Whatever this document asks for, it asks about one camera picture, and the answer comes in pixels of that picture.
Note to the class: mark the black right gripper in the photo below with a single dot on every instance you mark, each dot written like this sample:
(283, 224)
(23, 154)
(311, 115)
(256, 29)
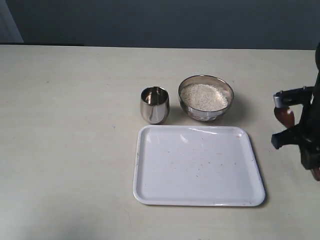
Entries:
(309, 135)

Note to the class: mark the steel cup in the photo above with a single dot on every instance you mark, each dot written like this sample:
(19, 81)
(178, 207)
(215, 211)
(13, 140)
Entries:
(154, 105)

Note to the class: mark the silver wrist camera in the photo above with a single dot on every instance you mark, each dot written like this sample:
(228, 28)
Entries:
(278, 102)

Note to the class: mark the brown wooden spoon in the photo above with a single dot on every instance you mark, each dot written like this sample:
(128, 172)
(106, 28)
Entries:
(287, 118)

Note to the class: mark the white rectangular tray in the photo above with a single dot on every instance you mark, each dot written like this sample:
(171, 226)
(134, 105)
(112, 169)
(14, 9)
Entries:
(205, 166)

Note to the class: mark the steel bowl of rice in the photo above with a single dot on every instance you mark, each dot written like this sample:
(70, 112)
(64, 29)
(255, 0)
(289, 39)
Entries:
(204, 97)

